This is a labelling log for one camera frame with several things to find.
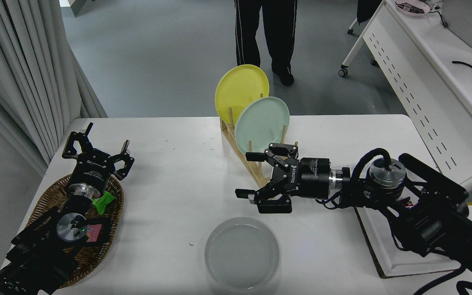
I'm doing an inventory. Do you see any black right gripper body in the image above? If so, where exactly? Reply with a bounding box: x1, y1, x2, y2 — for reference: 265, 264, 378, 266
287, 157, 332, 200

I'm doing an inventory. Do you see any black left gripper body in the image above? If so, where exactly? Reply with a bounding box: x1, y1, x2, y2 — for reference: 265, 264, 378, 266
70, 150, 118, 193

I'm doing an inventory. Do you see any pale grey plate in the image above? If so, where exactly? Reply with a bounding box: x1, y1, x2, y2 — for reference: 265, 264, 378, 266
204, 217, 280, 293

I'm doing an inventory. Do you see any wooden plate rack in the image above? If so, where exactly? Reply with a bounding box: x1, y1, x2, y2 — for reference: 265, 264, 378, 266
219, 93, 299, 190

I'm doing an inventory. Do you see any pale green plate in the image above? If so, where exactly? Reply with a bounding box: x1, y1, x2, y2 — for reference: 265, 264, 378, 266
234, 97, 290, 154

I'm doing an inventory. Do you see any yellow plate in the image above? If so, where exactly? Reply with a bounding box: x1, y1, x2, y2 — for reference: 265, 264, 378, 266
215, 64, 270, 125

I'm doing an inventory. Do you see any green wrapper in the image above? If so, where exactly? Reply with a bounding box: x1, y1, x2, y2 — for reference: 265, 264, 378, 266
92, 191, 116, 214

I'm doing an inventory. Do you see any brown wicker basket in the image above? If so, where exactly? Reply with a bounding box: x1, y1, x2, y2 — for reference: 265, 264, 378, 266
26, 174, 125, 288

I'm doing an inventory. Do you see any pink packet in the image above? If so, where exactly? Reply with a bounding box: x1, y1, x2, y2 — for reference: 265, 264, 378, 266
86, 224, 102, 243

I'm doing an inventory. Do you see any grey curtain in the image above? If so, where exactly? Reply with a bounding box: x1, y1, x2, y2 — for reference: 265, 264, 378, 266
0, 0, 108, 177

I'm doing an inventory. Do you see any white cardboard tray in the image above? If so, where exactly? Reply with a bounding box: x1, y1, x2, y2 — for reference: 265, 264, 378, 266
353, 205, 466, 279

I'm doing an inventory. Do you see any person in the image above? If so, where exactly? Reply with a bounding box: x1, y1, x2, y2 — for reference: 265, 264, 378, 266
235, 0, 298, 86

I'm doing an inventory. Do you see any white desk with slotted panel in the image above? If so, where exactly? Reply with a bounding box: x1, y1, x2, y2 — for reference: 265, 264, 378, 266
338, 0, 472, 199

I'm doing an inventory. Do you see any pink bowl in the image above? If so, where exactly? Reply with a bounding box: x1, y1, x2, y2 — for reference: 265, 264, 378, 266
395, 1, 430, 17

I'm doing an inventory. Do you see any silver laptop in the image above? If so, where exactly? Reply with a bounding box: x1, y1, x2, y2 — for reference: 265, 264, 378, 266
441, 0, 472, 57

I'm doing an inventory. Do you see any thick black cable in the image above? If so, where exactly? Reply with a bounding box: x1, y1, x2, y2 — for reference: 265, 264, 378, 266
452, 61, 472, 76

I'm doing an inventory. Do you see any thin black cable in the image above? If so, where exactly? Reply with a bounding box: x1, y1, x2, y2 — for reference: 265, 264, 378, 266
427, 9, 448, 29

